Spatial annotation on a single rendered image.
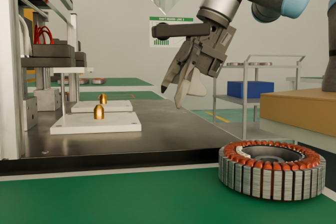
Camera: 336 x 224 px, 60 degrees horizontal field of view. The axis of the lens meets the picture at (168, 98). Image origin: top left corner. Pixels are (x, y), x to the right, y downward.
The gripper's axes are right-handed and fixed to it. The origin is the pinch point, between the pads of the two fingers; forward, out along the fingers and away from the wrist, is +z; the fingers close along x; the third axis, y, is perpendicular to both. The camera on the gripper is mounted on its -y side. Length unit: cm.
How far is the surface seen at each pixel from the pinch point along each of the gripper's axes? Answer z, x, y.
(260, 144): -3.0, -29.2, 4.8
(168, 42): -45, 527, 112
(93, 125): 7.5, -11.0, -12.9
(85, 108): 11.5, 12.8, -14.0
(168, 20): -84, 532, 95
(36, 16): -3, 42, -37
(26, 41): -0.2, -2.3, -28.8
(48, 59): 0.7, -5.7, -23.9
